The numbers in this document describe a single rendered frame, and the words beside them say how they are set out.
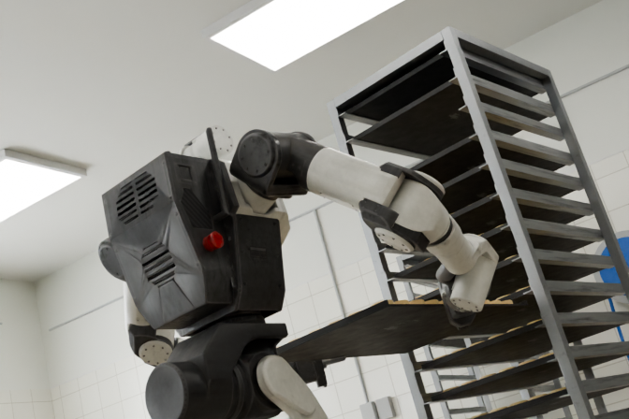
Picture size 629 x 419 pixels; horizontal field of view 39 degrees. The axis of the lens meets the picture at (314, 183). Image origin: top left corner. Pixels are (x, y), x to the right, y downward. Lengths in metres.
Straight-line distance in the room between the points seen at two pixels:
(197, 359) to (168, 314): 0.13
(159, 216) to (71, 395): 5.76
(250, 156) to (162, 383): 0.43
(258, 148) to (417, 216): 0.32
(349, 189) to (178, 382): 0.44
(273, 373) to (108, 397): 5.47
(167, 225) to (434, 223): 0.48
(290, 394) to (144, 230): 0.41
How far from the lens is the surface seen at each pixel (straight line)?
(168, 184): 1.64
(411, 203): 1.55
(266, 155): 1.61
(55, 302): 7.55
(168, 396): 1.59
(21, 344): 7.47
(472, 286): 1.74
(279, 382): 1.67
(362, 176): 1.56
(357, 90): 2.73
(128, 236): 1.72
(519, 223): 2.38
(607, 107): 5.45
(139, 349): 2.11
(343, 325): 1.88
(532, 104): 2.92
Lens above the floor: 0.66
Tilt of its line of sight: 20 degrees up
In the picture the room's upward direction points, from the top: 16 degrees counter-clockwise
